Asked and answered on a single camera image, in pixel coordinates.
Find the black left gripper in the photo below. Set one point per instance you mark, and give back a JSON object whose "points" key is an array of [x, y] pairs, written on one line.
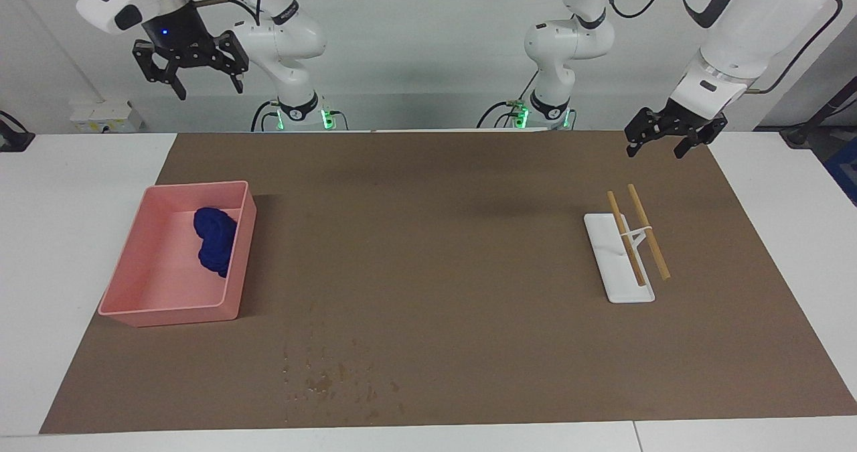
{"points": [[686, 120]]}

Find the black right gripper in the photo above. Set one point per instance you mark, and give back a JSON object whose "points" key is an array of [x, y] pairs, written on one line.
{"points": [[184, 40]]}

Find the blue towel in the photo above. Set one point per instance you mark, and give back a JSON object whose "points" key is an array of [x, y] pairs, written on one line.
{"points": [[217, 238]]}

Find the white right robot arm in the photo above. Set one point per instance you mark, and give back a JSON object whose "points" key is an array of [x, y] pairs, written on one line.
{"points": [[288, 37]]}

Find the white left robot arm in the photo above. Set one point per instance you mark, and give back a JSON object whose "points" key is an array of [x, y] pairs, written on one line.
{"points": [[743, 30]]}

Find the white towel rack base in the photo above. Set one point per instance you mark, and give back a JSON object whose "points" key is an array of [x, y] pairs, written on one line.
{"points": [[622, 284]]}

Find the wooden rack rod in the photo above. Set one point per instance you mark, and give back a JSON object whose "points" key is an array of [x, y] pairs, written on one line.
{"points": [[616, 211], [659, 258]]}

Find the black stand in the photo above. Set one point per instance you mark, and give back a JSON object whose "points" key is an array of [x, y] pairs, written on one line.
{"points": [[813, 120]]}

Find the blue box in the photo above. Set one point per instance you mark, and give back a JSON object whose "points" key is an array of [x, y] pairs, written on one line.
{"points": [[843, 171]]}

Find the black clamp device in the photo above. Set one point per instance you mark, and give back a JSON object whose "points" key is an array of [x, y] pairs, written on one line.
{"points": [[13, 137]]}

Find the pink plastic bin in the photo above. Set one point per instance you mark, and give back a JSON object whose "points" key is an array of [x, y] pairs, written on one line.
{"points": [[154, 284]]}

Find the brown table mat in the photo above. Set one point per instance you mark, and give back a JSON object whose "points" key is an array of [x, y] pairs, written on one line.
{"points": [[428, 238]]}

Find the white wall socket box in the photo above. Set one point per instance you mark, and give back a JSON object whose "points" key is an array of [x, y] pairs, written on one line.
{"points": [[100, 117]]}

